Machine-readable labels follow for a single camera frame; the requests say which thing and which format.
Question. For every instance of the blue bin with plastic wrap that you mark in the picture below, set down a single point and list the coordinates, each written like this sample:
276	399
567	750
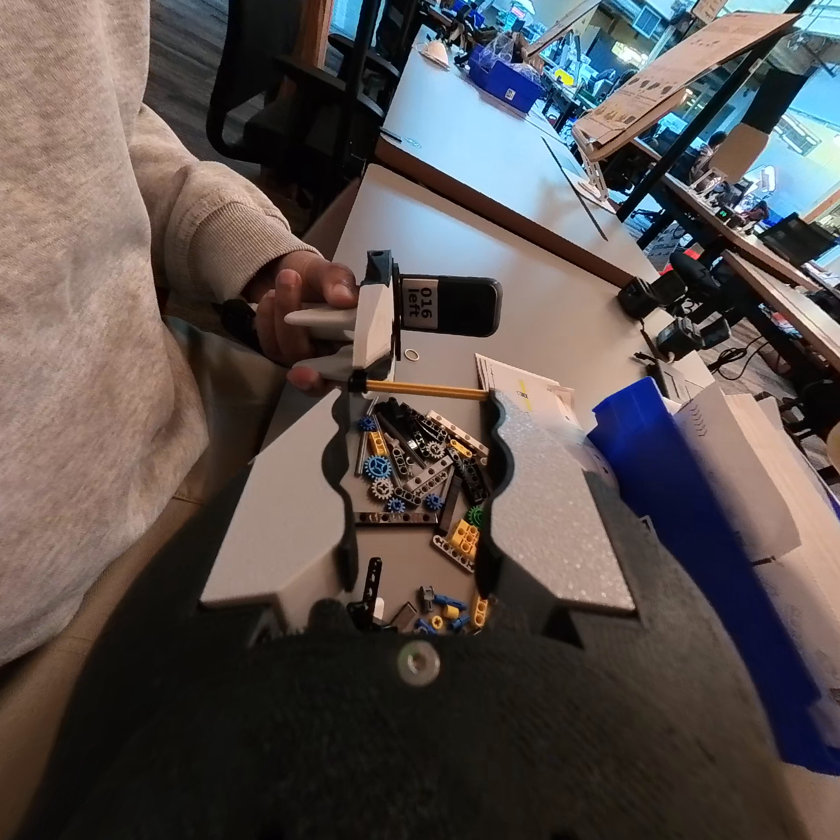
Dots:
508	82

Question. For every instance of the person's beige pants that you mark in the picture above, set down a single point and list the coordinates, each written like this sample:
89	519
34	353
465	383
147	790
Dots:
98	643

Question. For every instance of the person's left hand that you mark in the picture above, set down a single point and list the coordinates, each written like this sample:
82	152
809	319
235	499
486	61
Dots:
308	285

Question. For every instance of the person's grey sweatshirt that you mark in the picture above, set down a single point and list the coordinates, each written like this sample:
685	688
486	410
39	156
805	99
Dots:
65	328

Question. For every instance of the white long table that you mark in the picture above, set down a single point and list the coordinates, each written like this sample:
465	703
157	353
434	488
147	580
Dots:
472	151

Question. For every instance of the pile of lego pieces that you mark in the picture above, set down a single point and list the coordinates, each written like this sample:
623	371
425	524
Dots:
410	489

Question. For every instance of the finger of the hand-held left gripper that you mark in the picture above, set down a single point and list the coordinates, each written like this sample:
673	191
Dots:
374	328

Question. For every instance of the green lego gear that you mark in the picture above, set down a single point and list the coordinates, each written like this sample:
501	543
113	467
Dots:
476	516

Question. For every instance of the black office chair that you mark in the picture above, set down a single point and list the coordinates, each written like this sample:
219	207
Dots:
308	118

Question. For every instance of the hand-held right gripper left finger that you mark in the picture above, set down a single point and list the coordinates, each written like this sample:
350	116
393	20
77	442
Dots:
282	512

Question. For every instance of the black monitor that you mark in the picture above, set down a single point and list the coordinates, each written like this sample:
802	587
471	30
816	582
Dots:
797	239

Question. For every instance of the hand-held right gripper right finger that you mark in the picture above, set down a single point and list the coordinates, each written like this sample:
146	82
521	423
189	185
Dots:
558	512

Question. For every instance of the white cardboard box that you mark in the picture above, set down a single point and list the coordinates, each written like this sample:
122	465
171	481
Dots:
741	472

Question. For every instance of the open lego instruction booklet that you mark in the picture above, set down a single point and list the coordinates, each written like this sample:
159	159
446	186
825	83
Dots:
531	394

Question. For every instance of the black power adapter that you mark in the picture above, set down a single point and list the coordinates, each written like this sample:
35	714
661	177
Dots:
649	295
692	336

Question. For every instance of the cardboard sign board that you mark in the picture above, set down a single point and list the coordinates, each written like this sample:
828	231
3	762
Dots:
682	72

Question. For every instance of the thin black ruler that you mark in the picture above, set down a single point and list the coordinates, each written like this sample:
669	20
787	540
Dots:
577	190

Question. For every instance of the wooden desk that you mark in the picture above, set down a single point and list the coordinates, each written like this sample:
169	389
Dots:
787	302

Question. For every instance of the white face mask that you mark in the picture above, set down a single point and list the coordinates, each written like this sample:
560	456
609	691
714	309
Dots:
434	58

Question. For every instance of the large blue lego gear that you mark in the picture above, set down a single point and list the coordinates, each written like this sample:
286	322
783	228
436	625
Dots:
379	467

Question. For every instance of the person's left forearm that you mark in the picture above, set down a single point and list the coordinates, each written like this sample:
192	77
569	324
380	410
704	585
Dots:
223	223

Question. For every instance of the yellow lego frame block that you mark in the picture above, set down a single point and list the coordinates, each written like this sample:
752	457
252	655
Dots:
464	537

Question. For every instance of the long yellow lego axle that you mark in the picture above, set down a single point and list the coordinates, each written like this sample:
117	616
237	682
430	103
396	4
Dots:
426	388

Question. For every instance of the black slanted post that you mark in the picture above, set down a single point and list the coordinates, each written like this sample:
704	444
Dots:
656	175

